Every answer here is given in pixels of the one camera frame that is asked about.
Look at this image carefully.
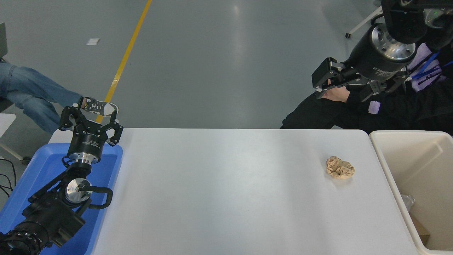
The clear crumpled plastic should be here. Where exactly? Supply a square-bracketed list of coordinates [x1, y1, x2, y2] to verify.
[400, 194, 415, 213]

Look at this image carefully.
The large pale plastic bin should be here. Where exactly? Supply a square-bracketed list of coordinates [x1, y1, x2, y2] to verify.
[369, 130, 453, 255]

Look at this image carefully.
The blue lanyard strap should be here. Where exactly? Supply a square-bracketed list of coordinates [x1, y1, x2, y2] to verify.
[403, 51, 453, 82]

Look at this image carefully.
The blue plastic tray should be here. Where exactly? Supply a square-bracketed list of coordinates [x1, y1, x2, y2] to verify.
[0, 143, 124, 255]

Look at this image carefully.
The white side table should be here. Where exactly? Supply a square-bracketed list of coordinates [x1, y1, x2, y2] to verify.
[0, 113, 31, 165]

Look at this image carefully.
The brown cardboard piece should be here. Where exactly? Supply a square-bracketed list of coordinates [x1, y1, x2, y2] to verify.
[411, 214, 431, 245]

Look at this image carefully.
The grey flat panel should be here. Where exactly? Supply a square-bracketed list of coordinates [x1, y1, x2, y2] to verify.
[0, 22, 8, 59]

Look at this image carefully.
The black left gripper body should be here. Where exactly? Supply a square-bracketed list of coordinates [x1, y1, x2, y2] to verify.
[68, 122, 111, 157]

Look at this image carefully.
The white wheeled chair frame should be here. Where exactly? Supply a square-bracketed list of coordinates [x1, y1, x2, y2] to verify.
[345, 5, 384, 39]

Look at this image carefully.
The person's left hand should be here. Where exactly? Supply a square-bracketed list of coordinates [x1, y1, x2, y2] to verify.
[323, 85, 351, 103]

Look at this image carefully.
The black floor cable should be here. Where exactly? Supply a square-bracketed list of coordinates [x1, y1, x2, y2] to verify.
[0, 158, 17, 189]
[0, 174, 11, 198]

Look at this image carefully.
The person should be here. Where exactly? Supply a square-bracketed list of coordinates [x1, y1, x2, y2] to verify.
[0, 59, 119, 134]
[281, 42, 453, 136]

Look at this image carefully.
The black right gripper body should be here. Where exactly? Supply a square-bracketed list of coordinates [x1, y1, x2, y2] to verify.
[344, 27, 412, 83]

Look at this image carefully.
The tan paper ball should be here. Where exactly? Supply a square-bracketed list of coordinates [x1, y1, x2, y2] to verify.
[326, 156, 355, 179]

